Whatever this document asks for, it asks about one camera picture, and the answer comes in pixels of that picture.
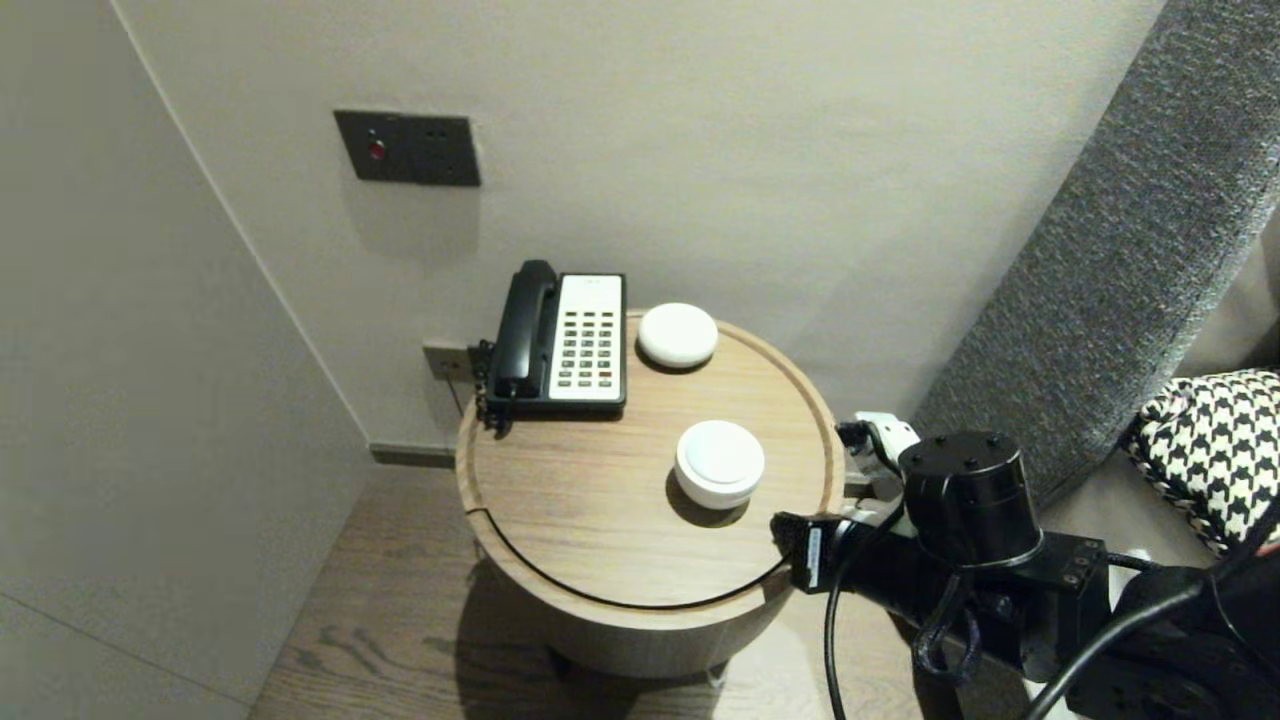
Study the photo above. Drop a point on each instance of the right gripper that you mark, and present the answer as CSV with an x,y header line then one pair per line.
x,y
855,560

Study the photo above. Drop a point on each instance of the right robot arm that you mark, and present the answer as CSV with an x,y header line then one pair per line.
x,y
970,500

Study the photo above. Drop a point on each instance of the white round container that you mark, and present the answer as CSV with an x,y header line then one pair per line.
x,y
712,496
720,452

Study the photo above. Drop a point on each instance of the round wooden side table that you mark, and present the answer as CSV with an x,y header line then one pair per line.
x,y
600,520

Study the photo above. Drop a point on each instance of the white round puck device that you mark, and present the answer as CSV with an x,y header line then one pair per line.
x,y
677,335

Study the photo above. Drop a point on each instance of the black and white telephone base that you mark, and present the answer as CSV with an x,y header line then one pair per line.
x,y
588,345

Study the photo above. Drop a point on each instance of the black white houndstooth pillow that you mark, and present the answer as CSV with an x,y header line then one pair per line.
x,y
1215,450

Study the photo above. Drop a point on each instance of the black telephone handset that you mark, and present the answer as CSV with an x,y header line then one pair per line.
x,y
524,330

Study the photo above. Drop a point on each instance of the grey fabric headboard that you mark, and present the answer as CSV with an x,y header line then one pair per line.
x,y
1130,250

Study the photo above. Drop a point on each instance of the dark baseboard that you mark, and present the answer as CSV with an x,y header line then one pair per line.
x,y
412,455

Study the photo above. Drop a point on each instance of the grey wall socket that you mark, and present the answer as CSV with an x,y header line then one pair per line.
x,y
445,361

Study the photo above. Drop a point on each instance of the dark wall switch panel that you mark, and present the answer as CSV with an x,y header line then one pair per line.
x,y
408,148

